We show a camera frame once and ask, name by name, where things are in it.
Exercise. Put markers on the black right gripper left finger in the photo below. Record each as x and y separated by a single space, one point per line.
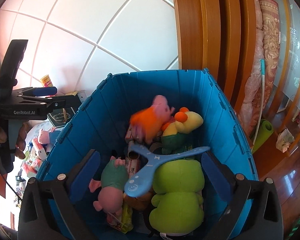
36 219

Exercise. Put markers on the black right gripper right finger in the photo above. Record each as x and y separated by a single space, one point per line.
264 220

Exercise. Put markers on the green yellow duck plush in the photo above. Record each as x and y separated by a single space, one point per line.
177 134

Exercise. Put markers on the pink pig plush orange shirt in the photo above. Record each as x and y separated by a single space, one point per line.
147 123

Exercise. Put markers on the pink pig plush blue shirt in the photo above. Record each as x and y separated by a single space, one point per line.
48 138

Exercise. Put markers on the black gift bag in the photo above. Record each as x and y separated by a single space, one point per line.
60 117

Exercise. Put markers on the pink pig plush teal shirt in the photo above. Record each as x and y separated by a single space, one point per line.
112 183

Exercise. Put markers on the lime green frog plush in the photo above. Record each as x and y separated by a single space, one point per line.
177 201

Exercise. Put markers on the green rolled yoga mat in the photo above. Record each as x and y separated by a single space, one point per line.
264 132

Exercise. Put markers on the blue plastic boomerang hanger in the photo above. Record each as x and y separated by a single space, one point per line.
141 182

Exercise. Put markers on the rolled patterned carpet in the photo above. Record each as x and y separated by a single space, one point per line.
266 57

